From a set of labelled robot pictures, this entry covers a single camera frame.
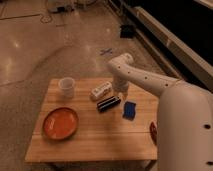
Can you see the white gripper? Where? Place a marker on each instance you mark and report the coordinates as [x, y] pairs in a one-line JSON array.
[[121, 86]]

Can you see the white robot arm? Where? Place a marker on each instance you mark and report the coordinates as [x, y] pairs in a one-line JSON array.
[[184, 116]]

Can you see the white ceramic cup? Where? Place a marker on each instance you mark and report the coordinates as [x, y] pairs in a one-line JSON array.
[[66, 85]]

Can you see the blue sponge block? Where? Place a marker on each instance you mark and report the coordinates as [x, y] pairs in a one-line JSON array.
[[129, 110]]

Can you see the wooden table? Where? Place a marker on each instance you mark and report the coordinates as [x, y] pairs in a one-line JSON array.
[[104, 136]]

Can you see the dark red chili pepper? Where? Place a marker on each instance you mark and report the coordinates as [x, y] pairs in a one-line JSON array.
[[153, 132]]

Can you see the black box on floor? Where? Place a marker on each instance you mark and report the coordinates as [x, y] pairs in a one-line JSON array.
[[127, 31]]

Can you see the orange plate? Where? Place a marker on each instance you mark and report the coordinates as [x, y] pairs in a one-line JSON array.
[[60, 123]]

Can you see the white equipment base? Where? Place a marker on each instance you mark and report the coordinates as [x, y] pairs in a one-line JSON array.
[[55, 6]]

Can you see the long metal rail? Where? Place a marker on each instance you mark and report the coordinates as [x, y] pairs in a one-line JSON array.
[[188, 57]]

